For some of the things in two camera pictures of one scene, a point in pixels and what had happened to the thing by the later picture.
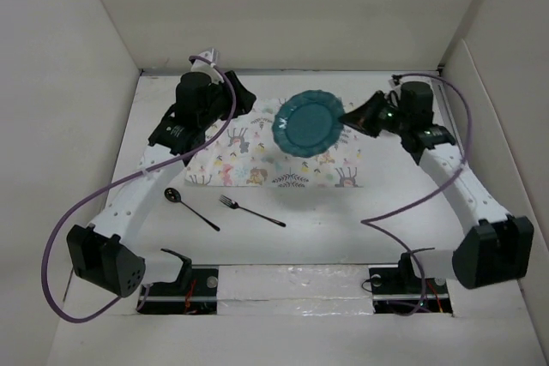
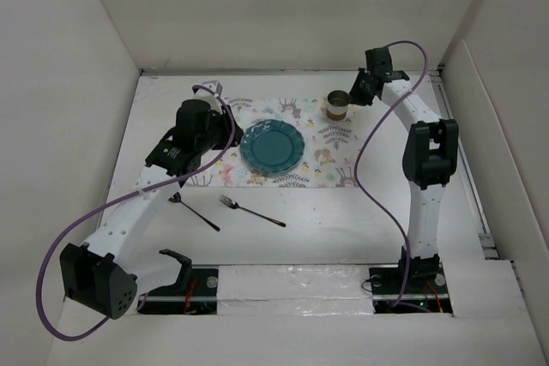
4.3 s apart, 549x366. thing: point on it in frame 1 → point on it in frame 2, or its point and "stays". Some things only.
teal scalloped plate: (307, 123) → (272, 147)
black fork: (233, 204) stays
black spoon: (173, 195) stays
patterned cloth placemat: (245, 154) → (333, 150)
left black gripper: (243, 99) → (225, 121)
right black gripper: (363, 117) → (356, 98)
